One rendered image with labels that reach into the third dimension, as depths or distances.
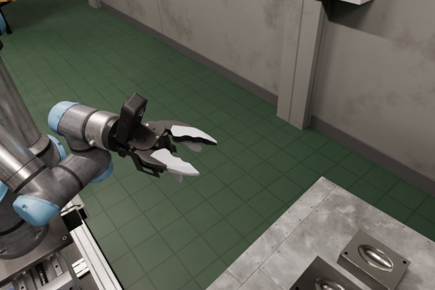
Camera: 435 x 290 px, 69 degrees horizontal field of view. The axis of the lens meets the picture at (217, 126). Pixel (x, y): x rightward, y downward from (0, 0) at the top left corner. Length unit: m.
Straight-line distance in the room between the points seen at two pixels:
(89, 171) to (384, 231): 1.03
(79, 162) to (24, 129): 0.25
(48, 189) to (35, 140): 0.29
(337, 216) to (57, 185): 0.99
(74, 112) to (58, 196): 0.17
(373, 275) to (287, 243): 0.28
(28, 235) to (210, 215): 1.43
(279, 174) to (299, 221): 1.26
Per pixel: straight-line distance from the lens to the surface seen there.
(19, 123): 0.94
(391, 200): 2.57
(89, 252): 2.02
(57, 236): 1.07
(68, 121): 0.70
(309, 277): 1.10
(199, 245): 2.15
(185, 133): 0.59
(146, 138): 0.60
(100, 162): 0.76
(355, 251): 1.19
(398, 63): 2.39
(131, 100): 0.55
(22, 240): 1.05
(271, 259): 1.19
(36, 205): 0.70
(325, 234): 1.27
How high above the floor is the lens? 1.84
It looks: 39 degrees down
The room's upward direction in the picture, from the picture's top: 3 degrees counter-clockwise
